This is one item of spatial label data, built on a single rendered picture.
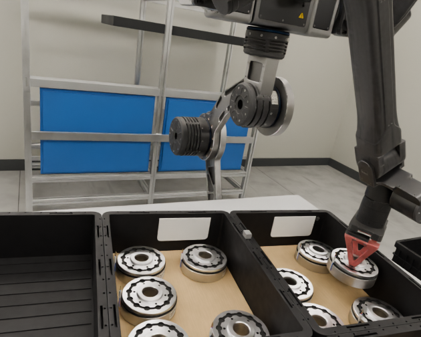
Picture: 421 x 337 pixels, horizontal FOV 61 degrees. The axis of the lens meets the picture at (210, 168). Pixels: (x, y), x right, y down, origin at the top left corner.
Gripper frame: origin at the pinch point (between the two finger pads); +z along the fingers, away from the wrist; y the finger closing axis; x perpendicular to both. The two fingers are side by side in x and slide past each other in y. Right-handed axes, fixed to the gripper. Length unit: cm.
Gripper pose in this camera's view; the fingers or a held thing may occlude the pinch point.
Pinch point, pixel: (355, 257)
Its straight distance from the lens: 86.9
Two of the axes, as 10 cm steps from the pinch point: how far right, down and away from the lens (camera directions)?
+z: -1.9, 9.2, 3.4
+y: 5.3, -2.0, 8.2
